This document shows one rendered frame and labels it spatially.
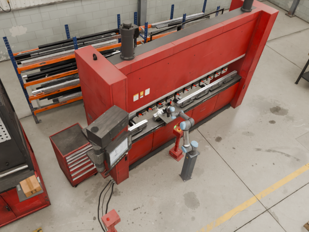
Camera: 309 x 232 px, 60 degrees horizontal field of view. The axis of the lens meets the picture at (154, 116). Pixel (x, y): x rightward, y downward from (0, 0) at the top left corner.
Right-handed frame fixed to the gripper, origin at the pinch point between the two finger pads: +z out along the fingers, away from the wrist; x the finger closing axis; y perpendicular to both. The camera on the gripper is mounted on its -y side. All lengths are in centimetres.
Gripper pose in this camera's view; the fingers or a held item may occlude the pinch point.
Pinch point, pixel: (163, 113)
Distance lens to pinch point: 460.8
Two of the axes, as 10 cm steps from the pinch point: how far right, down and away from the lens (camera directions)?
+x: -7.8, 4.3, -4.6
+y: -4.4, -8.9, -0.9
